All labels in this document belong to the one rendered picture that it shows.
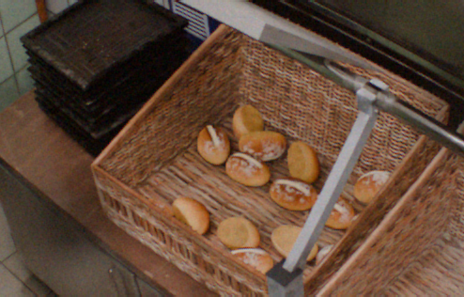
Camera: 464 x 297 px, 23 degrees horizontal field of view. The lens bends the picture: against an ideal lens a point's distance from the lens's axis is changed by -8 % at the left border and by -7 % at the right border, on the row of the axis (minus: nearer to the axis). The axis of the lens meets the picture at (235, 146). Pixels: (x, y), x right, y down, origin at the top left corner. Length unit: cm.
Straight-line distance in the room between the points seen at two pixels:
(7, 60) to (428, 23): 160
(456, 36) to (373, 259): 44
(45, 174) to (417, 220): 87
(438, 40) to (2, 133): 111
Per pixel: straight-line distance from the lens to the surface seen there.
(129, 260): 241
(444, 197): 228
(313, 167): 244
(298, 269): 184
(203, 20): 271
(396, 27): 225
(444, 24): 217
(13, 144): 274
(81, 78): 248
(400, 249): 223
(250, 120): 256
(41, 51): 259
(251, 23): 172
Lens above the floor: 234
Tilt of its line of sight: 43 degrees down
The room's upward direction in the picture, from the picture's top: 9 degrees counter-clockwise
